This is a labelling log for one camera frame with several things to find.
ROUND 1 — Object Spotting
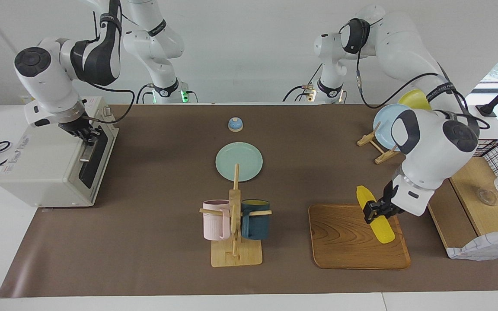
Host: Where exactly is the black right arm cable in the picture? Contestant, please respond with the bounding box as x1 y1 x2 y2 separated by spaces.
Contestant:
80 0 136 124

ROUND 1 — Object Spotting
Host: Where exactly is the glass oven door with handle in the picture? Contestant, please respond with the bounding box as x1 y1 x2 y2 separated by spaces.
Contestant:
78 117 119 206

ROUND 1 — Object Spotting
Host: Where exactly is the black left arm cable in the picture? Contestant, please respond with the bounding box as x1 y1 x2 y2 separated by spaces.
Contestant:
339 19 492 130

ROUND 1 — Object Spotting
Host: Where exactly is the brown table mat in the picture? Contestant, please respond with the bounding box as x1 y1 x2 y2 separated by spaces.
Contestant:
0 104 498 298

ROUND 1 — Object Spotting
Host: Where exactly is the yellow plate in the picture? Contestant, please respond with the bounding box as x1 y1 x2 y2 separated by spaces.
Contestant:
398 89 432 111

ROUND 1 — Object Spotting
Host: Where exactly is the black base cable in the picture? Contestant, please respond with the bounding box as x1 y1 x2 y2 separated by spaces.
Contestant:
136 83 156 104
283 64 323 102

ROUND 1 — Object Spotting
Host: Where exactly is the clear glass object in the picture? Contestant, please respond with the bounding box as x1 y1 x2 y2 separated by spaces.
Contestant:
476 189 498 206

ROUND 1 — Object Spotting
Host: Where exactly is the black right base cable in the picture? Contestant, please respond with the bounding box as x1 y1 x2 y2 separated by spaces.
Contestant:
136 83 156 104

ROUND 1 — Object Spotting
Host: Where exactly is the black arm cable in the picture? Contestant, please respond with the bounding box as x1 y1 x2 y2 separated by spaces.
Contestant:
339 19 492 130
80 0 136 124

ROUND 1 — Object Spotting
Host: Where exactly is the pale green plate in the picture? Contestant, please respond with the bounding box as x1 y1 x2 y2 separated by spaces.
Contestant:
215 142 263 182

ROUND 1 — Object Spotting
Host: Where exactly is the white checked cloth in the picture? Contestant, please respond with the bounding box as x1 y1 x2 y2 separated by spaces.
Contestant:
447 228 498 261

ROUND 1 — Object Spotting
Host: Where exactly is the wooden serving tray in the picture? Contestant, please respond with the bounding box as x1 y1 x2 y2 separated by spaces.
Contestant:
308 204 411 270

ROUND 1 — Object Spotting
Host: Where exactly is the wooden shelf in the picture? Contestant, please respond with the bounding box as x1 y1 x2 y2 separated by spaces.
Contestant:
426 156 498 260

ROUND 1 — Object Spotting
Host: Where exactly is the pink mug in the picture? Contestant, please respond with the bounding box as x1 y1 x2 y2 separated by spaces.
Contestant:
202 199 231 241

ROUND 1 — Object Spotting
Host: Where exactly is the yellow corn cob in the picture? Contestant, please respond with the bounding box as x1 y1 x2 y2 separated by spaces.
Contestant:
356 185 396 244

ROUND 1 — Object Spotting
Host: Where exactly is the light blue plate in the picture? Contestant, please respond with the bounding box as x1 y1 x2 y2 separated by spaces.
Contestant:
373 104 409 152

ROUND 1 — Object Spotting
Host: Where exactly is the black left base cable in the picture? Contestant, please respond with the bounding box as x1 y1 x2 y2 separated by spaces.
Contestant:
283 64 323 102

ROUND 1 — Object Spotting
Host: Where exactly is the dark blue mug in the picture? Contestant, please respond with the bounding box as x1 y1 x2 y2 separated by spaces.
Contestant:
241 199 271 241

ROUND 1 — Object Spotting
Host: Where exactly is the beige toaster oven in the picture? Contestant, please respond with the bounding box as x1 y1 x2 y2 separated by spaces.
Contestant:
0 96 119 208

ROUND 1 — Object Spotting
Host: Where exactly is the wooden plate rack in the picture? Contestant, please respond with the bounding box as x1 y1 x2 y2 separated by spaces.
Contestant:
357 122 401 165

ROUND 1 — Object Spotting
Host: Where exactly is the wooden mug tree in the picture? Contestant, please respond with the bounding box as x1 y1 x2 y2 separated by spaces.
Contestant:
199 163 272 267

